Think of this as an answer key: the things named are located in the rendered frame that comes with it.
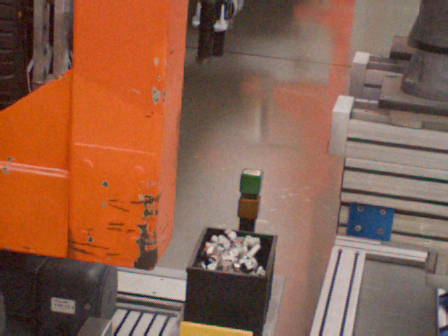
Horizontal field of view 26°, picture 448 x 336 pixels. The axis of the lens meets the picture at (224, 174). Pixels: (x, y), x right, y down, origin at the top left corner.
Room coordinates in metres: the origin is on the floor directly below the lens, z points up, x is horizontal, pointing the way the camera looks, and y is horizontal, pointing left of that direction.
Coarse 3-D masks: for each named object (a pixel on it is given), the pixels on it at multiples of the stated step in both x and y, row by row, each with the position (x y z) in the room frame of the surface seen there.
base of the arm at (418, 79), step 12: (420, 48) 1.84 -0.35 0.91; (432, 48) 1.82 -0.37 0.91; (444, 48) 1.81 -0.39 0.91; (420, 60) 1.83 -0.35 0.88; (432, 60) 1.81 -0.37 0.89; (444, 60) 1.81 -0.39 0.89; (408, 72) 1.85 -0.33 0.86; (420, 72) 1.83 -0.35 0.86; (432, 72) 1.80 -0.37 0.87; (444, 72) 1.80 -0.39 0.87; (408, 84) 1.83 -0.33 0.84; (420, 84) 1.81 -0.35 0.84; (432, 84) 1.80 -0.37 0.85; (444, 84) 1.79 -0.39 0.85; (420, 96) 1.80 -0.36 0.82; (432, 96) 1.79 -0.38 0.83; (444, 96) 1.79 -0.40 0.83
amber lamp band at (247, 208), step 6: (240, 198) 1.74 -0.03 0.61; (258, 198) 1.75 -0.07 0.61; (240, 204) 1.74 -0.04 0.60; (246, 204) 1.74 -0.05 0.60; (252, 204) 1.74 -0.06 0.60; (258, 204) 1.74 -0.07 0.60; (240, 210) 1.74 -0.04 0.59; (246, 210) 1.74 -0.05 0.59; (252, 210) 1.74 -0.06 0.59; (258, 210) 1.74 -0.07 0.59; (240, 216) 1.74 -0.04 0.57; (246, 216) 1.74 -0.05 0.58; (252, 216) 1.74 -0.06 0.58
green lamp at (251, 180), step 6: (246, 174) 1.74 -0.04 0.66; (252, 174) 1.74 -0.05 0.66; (258, 174) 1.74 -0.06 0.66; (240, 180) 1.74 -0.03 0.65; (246, 180) 1.74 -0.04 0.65; (252, 180) 1.74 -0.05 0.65; (258, 180) 1.74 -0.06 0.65; (240, 186) 1.74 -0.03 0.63; (246, 186) 1.74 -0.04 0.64; (252, 186) 1.74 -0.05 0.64; (258, 186) 1.74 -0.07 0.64; (240, 192) 1.74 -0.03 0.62; (246, 192) 1.74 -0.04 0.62; (252, 192) 1.74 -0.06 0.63; (258, 192) 1.74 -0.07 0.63
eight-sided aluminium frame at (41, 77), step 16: (48, 0) 1.89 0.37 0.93; (64, 0) 1.88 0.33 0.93; (48, 16) 1.92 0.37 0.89; (64, 16) 1.88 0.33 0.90; (48, 32) 1.92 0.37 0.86; (64, 32) 1.89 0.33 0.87; (64, 48) 1.89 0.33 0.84; (64, 64) 1.89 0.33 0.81; (32, 80) 1.89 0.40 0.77; (48, 80) 1.89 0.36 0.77
